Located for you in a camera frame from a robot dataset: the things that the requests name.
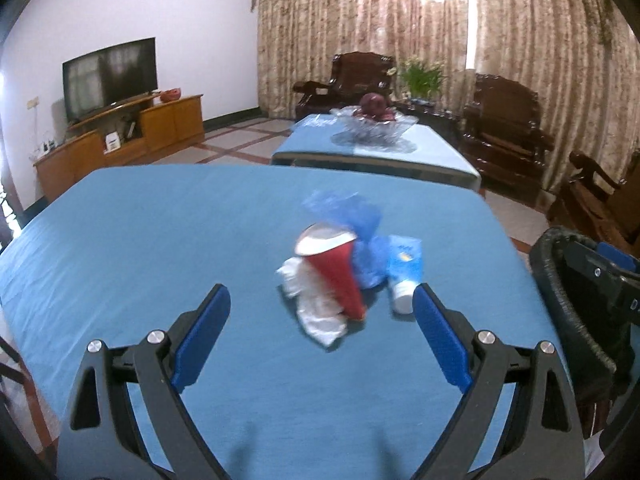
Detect blue plastic bag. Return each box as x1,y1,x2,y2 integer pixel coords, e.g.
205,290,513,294
303,191,388,289

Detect red paper cup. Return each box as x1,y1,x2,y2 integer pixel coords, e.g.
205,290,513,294
294,222,367,321

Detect black trash bin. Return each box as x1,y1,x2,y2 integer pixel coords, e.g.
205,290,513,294
528,226,639,437

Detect dark wooden sofa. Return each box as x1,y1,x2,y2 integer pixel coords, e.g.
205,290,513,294
546,150,639,257

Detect near dark wooden armchair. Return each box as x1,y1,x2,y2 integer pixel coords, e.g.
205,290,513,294
459,74,554,205

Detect dark wooden armchair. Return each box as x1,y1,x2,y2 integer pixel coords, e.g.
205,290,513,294
459,74,554,205
293,51,396,122

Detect blue tablecloth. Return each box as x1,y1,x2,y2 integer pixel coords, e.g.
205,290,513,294
1,165,558,479

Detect blue white tube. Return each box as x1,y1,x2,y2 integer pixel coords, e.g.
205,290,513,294
387,235,423,315

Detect dark wooden side chair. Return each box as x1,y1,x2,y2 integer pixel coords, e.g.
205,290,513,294
0,185,22,250

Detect beige patterned curtains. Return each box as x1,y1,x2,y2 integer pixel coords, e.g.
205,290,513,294
252,0,639,191

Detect crumpled white tissue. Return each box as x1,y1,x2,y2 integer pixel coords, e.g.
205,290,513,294
277,257,347,348

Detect green potted plant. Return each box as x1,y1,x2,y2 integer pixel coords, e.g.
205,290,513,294
386,56,445,101

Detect glass fruit bowl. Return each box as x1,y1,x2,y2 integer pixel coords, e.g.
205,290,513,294
330,106,418,146

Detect red apple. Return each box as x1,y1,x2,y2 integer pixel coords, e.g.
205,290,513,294
359,92,388,120

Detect wooden TV cabinet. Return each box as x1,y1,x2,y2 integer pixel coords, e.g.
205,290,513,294
34,92,205,202

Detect far dark wooden armchair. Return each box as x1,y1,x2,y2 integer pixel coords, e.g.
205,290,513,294
293,51,396,122

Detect coffee table with blue cloth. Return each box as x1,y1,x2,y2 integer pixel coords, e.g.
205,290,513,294
271,114,482,192

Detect red bowl on cabinet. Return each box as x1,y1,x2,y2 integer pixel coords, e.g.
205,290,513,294
158,88,182,103

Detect black flat television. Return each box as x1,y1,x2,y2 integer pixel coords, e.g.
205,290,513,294
62,38,158,122

